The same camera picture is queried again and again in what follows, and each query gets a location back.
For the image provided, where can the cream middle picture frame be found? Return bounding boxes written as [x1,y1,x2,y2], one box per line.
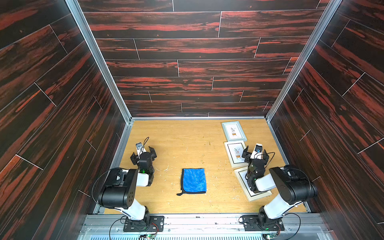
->
[224,141,248,169]

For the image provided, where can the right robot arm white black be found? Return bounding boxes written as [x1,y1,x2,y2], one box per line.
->
[242,145,318,231]

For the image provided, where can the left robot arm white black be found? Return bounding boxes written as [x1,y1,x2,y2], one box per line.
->
[98,144,157,230]

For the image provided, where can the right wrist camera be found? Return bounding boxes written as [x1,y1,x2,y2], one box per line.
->
[251,144,263,159]

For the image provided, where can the aluminium front rail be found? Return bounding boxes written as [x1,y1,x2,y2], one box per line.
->
[78,213,334,240]

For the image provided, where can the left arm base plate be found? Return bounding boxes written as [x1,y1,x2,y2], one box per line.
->
[123,215,165,233]

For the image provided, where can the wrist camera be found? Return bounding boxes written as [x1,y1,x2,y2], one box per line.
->
[136,143,146,156]
[251,144,263,159]

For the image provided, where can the cream near picture frame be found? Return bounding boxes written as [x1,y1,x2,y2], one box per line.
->
[235,167,272,202]

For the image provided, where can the cream picture frame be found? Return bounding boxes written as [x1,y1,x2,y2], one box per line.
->
[224,141,248,169]
[235,167,272,202]

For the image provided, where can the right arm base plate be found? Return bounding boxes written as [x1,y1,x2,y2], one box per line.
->
[239,215,285,232]

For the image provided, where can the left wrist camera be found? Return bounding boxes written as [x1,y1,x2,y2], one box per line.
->
[136,143,146,156]

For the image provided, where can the light green picture frame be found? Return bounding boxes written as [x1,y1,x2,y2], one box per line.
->
[222,121,247,142]

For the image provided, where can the blue microfiber cloth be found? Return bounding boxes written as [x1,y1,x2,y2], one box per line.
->
[177,168,207,196]

